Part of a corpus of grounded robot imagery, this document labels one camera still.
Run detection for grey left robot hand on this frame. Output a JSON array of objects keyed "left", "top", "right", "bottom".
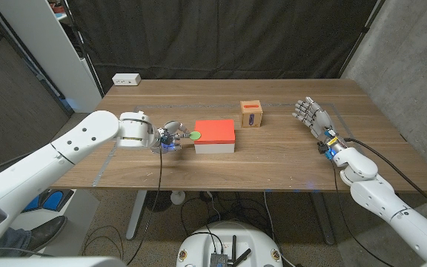
[{"left": 150, "top": 120, "right": 192, "bottom": 154}]

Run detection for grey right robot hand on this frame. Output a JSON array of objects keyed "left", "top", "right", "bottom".
[{"left": 292, "top": 96, "right": 342, "bottom": 145}]

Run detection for red-and-white box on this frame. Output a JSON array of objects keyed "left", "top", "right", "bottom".
[{"left": 193, "top": 119, "right": 236, "bottom": 154}]

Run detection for white power outlet box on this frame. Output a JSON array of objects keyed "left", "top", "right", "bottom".
[{"left": 111, "top": 73, "right": 142, "bottom": 87}]

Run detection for white round foot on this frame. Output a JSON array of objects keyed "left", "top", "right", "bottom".
[{"left": 170, "top": 190, "right": 186, "bottom": 206}]

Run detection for black round fan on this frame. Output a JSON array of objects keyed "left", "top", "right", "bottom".
[{"left": 147, "top": 191, "right": 173, "bottom": 213}]

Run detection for grey tape line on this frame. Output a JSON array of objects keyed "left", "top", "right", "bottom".
[{"left": 91, "top": 102, "right": 388, "bottom": 191}]

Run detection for white table leg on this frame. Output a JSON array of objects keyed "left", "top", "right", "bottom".
[{"left": 125, "top": 190, "right": 148, "bottom": 241}]

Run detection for black backdrop stand pole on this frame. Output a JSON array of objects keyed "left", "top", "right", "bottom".
[
  {"left": 337, "top": 0, "right": 387, "bottom": 79},
  {"left": 60, "top": 0, "right": 105, "bottom": 98}
]

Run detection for black fabric backdrop curtain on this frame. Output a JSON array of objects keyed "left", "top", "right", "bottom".
[{"left": 64, "top": 0, "right": 385, "bottom": 93}]

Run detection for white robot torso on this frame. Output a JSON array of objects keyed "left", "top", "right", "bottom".
[{"left": 176, "top": 221, "right": 284, "bottom": 267}]

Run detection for blue and black pedal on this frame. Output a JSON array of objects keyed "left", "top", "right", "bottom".
[{"left": 22, "top": 188, "right": 75, "bottom": 214}]

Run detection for grey electronics module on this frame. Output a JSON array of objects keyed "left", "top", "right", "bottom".
[{"left": 209, "top": 253, "right": 234, "bottom": 267}]

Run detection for white cabinet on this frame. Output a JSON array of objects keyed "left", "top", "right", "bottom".
[{"left": 0, "top": 0, "right": 103, "bottom": 113}]

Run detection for black leather shoe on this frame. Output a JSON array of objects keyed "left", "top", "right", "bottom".
[{"left": 23, "top": 215, "right": 68, "bottom": 254}]

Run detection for blue jeans leg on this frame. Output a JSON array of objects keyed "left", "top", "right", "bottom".
[{"left": 0, "top": 226, "right": 33, "bottom": 257}]

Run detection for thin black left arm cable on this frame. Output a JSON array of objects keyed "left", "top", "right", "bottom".
[{"left": 125, "top": 147, "right": 165, "bottom": 266}]

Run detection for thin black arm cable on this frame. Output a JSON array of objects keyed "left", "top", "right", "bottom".
[
  {"left": 125, "top": 147, "right": 165, "bottom": 266},
  {"left": 330, "top": 159, "right": 396, "bottom": 267}
]

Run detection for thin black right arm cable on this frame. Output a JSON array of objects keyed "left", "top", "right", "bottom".
[{"left": 330, "top": 159, "right": 396, "bottom": 267}]

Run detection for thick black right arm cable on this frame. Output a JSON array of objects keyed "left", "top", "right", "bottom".
[{"left": 342, "top": 136, "right": 427, "bottom": 220}]

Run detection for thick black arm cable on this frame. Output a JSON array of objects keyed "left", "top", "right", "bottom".
[
  {"left": 0, "top": 151, "right": 53, "bottom": 179},
  {"left": 342, "top": 136, "right": 427, "bottom": 220}
]

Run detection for black floor cable loop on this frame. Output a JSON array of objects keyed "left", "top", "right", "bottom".
[{"left": 81, "top": 225, "right": 125, "bottom": 261}]

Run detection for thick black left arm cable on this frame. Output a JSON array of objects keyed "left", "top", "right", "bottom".
[{"left": 0, "top": 151, "right": 53, "bottom": 179}]

